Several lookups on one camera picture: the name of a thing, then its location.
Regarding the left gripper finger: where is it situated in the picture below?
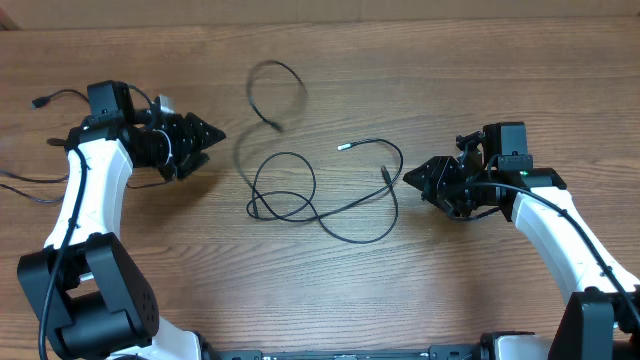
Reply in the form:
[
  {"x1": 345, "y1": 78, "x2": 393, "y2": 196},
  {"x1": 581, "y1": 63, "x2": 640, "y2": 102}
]
[
  {"x1": 183, "y1": 112, "x2": 226, "y2": 154},
  {"x1": 176, "y1": 153, "x2": 210, "y2": 179}
]

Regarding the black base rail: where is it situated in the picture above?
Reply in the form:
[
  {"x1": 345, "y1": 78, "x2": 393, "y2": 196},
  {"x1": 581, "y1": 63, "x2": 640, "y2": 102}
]
[{"x1": 124, "y1": 330, "x2": 536, "y2": 360}]

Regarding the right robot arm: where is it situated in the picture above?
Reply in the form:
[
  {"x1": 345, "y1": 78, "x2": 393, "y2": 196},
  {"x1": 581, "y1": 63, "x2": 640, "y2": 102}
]
[{"x1": 404, "y1": 122, "x2": 639, "y2": 359}]

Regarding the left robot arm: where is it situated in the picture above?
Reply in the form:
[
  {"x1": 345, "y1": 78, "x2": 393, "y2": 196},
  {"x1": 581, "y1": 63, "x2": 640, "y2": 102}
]
[{"x1": 17, "y1": 80, "x2": 226, "y2": 359}]

